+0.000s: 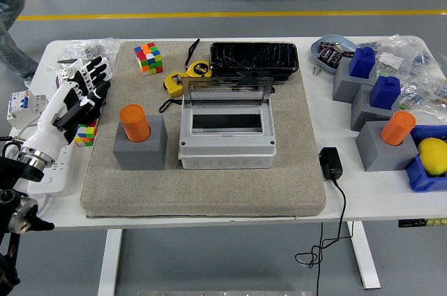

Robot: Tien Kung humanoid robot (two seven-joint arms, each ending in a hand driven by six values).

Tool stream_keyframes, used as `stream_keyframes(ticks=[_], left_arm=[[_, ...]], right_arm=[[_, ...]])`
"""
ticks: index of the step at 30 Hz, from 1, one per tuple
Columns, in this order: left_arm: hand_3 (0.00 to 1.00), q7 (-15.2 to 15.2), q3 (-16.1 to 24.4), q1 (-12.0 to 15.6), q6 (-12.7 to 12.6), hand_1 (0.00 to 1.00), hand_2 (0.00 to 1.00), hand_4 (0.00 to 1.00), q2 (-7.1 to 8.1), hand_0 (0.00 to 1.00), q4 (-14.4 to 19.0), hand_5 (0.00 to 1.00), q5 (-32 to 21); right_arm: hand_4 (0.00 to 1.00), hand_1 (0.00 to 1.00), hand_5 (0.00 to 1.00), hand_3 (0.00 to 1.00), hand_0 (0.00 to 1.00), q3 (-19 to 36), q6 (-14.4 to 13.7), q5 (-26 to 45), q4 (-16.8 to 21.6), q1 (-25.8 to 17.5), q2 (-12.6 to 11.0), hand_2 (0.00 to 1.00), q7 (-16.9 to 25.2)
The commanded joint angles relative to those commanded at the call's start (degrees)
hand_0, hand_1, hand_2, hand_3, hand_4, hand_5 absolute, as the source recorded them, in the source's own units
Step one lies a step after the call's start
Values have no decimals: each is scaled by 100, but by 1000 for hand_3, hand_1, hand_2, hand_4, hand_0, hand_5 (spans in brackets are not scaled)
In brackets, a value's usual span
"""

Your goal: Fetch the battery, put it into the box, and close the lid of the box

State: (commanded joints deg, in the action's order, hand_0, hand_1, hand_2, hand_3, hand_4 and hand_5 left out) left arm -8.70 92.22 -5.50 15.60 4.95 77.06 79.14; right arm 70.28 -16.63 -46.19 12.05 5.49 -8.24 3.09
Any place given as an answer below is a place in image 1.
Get clear bag of screws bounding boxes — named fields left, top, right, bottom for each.
left=57, top=37, right=122, bottom=66

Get black table control panel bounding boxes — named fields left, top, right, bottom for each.
left=397, top=218, right=447, bottom=229

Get grey junction box smoked lid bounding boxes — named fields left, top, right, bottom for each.
left=177, top=75, right=279, bottom=170

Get orange cylinder battery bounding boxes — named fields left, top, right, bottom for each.
left=119, top=103, right=152, bottom=143
left=380, top=110, right=418, bottom=147

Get grey holder block round hole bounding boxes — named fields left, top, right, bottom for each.
left=355, top=120, right=420, bottom=172
left=112, top=114, right=168, bottom=171

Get grey holder block square hole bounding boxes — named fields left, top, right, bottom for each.
left=332, top=55, right=380, bottom=103
left=350, top=84, right=402, bottom=133

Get white breaker with purple label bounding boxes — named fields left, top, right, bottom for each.
left=54, top=57, right=88, bottom=88

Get grey-brown mat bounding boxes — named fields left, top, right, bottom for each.
left=80, top=40, right=328, bottom=219

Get black plastic tray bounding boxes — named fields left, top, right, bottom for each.
left=209, top=41, right=300, bottom=82

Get yellow tape measure 5m label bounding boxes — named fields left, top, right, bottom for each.
left=184, top=38, right=213, bottom=79

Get yellow lemon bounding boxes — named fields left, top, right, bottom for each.
left=418, top=137, right=447, bottom=177

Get yellow tape measure grey label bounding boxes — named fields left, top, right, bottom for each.
left=159, top=71, right=191, bottom=114

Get clear bags of small parts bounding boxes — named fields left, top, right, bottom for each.
left=359, top=33, right=447, bottom=115

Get blue plastic block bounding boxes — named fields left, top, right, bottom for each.
left=349, top=47, right=377, bottom=79
left=369, top=75, right=402, bottom=110

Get white circuit breaker blue switches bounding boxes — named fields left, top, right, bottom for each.
left=6, top=89, right=50, bottom=129

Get white table leg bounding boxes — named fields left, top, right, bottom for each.
left=97, top=228, right=123, bottom=296
left=346, top=221, right=381, bottom=290

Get black plastic bracket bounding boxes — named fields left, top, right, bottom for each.
left=232, top=71, right=277, bottom=95

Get white power strip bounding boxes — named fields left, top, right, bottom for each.
left=27, top=142, right=76, bottom=199

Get pale blue dish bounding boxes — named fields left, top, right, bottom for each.
left=309, top=34, right=360, bottom=75

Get black adapter cord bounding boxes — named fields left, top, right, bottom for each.
left=295, top=177, right=349, bottom=296

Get black power adapter plug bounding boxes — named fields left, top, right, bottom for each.
left=319, top=147, right=344, bottom=181

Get large colourful puzzle cube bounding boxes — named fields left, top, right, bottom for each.
left=133, top=42, right=164, bottom=76

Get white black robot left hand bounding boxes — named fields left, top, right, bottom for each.
left=20, top=55, right=113, bottom=165

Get small colourful puzzle cube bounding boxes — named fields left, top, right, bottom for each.
left=73, top=117, right=101, bottom=148

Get blue storage bin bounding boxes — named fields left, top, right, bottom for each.
left=404, top=124, right=447, bottom=193

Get dark circuit modules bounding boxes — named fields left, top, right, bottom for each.
left=317, top=40, right=356, bottom=66

